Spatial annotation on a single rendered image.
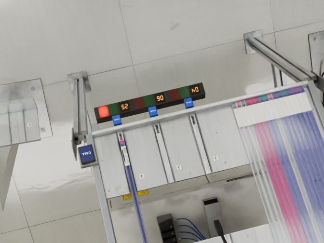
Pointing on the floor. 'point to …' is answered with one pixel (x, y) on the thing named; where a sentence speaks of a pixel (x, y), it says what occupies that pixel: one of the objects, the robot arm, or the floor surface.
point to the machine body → (191, 207)
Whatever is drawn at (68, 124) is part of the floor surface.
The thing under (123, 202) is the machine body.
